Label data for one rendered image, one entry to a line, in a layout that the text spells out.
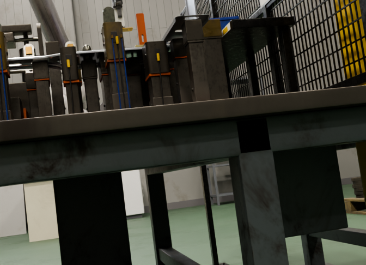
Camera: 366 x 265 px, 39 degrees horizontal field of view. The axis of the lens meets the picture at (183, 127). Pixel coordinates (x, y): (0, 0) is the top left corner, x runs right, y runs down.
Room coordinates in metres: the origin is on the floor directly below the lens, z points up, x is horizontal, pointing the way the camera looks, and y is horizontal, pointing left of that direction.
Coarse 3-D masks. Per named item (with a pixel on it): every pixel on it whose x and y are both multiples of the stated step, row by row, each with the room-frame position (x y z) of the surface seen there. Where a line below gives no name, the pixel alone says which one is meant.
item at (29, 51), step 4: (28, 44) 1.85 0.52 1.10; (24, 48) 1.85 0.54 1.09; (28, 48) 1.84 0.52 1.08; (32, 48) 1.85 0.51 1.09; (24, 52) 1.84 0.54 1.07; (28, 52) 1.84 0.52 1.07; (32, 52) 1.85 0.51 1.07; (24, 56) 1.84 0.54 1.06; (28, 56) 1.84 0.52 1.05; (32, 56) 1.85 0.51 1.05; (28, 72) 1.83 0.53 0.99; (32, 72) 1.83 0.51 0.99
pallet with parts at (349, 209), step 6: (354, 180) 4.96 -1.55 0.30; (360, 180) 4.92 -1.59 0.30; (354, 186) 4.96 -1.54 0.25; (360, 186) 4.91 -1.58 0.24; (354, 192) 5.00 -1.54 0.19; (360, 192) 4.92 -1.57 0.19; (348, 198) 5.02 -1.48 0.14; (354, 198) 4.93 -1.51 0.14; (360, 198) 4.85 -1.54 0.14; (348, 204) 5.00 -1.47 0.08; (354, 204) 4.97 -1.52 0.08; (360, 204) 4.99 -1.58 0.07; (348, 210) 5.01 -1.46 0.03; (354, 210) 4.97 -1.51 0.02; (360, 210) 4.95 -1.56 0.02
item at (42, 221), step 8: (24, 184) 6.37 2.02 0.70; (32, 184) 6.39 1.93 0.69; (40, 184) 6.42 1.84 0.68; (48, 184) 6.44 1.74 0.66; (32, 192) 6.39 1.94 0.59; (40, 192) 6.41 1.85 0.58; (48, 192) 6.43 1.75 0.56; (32, 200) 6.39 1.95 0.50; (40, 200) 6.41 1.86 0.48; (48, 200) 6.43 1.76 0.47; (32, 208) 6.39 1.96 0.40; (40, 208) 6.41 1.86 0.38; (48, 208) 6.43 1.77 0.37; (32, 216) 6.39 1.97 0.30; (40, 216) 6.41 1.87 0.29; (48, 216) 6.43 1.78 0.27; (56, 216) 6.45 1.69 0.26; (32, 224) 6.38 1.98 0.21; (40, 224) 6.41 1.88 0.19; (48, 224) 6.43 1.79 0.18; (56, 224) 6.45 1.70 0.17; (32, 232) 6.38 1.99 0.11; (40, 232) 6.40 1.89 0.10; (48, 232) 6.42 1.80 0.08; (56, 232) 6.44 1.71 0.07; (32, 240) 6.38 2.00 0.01
